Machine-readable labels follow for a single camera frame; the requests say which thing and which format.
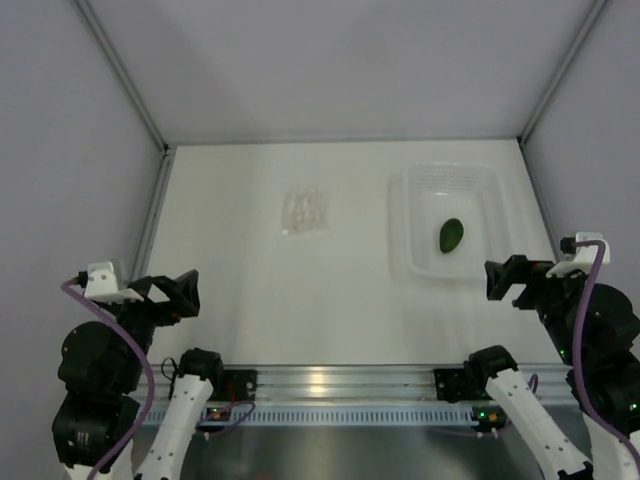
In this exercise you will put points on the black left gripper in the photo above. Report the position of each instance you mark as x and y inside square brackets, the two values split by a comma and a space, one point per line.
[181, 293]

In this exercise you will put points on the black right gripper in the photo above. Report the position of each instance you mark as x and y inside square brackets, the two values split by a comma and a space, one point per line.
[516, 269]

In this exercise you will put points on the dark green fake food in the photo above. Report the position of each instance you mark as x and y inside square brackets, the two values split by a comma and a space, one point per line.
[450, 235]

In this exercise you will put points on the clear zip top bag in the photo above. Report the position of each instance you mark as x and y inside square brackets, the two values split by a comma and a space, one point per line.
[305, 210]

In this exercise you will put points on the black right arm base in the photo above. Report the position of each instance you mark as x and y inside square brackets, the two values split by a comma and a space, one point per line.
[453, 385]

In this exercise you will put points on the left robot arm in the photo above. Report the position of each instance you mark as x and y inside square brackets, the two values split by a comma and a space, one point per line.
[110, 384]

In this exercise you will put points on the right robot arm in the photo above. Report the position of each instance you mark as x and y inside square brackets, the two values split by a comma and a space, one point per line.
[592, 327]

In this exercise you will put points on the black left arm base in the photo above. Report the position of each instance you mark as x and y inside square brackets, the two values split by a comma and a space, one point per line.
[233, 385]

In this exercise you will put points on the white perforated plastic basket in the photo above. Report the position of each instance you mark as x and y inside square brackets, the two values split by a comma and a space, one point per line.
[445, 220]

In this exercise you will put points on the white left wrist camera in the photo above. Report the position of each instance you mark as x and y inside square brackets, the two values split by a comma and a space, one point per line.
[103, 282]

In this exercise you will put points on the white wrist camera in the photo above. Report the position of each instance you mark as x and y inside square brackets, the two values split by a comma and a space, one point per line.
[103, 282]
[579, 252]

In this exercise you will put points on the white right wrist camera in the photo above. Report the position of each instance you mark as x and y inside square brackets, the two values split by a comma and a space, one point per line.
[579, 252]

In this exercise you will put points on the aluminium mounting rail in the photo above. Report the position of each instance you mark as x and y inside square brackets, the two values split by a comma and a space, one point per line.
[386, 383]

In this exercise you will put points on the white slotted cable duct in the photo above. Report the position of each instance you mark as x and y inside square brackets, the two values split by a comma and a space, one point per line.
[364, 415]

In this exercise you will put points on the aluminium frame post left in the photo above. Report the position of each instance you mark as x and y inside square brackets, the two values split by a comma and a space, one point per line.
[116, 64]

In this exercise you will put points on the aluminium frame post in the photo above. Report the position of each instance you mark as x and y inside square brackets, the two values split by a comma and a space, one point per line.
[593, 15]
[116, 64]

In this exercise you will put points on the aluminium frame post right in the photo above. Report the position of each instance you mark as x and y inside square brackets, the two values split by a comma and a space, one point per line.
[593, 15]

